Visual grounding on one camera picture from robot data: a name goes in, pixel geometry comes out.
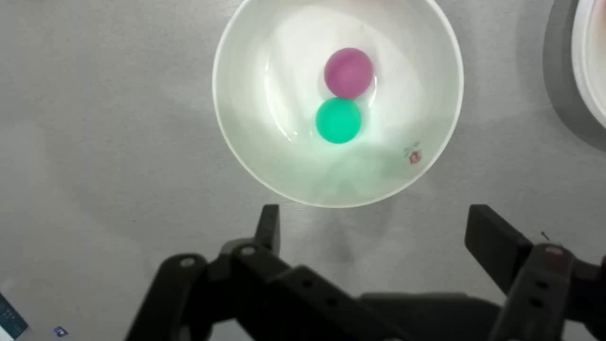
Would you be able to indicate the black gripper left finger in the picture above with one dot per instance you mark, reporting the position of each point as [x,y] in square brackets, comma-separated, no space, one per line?
[265,296]

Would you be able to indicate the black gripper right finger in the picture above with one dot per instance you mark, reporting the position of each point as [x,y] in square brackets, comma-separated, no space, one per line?
[542,284]

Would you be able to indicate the white bowl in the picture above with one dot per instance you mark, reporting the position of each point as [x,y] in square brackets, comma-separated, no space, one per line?
[265,95]

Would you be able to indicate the white foam plate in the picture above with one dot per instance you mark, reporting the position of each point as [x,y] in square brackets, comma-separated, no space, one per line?
[593,57]

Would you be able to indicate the pink ball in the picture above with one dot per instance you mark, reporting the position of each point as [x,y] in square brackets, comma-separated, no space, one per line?
[348,72]

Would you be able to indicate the clear plastic water bottle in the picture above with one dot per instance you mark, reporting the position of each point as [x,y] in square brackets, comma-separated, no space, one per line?
[9,318]

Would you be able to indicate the green ball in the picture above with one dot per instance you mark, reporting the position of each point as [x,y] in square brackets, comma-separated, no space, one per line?
[339,120]

